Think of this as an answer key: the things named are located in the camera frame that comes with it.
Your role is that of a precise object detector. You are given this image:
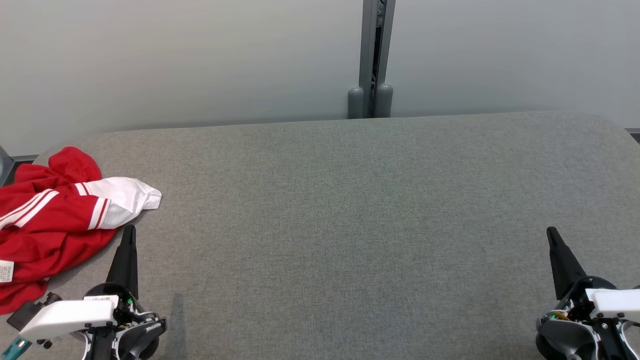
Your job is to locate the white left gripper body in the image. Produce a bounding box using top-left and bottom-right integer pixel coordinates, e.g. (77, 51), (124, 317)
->
(19, 282), (168, 360)

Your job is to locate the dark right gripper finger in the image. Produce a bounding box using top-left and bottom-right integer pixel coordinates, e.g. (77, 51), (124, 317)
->
(546, 226), (588, 301)

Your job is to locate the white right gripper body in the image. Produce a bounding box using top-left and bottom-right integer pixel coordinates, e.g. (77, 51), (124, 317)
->
(536, 276), (640, 360)

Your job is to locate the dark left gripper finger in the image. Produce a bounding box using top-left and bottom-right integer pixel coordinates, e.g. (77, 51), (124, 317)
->
(106, 225), (139, 298)

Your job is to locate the red jersey with white sleeves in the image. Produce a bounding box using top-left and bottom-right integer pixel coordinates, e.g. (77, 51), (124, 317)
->
(0, 176), (163, 316)

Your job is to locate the grey fabric sofa seat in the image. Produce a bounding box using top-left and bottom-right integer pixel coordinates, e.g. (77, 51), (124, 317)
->
(0, 110), (640, 360)

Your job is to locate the left cable with teal connector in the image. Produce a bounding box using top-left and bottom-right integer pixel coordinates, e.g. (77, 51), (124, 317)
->
(0, 336), (32, 360)

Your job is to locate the grey cylindrical post cap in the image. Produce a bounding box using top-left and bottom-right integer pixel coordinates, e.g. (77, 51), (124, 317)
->
(374, 83), (394, 119)
(347, 86), (366, 120)

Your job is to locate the grey metal partition post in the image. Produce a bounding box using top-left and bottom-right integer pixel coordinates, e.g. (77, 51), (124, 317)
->
(358, 0), (397, 119)

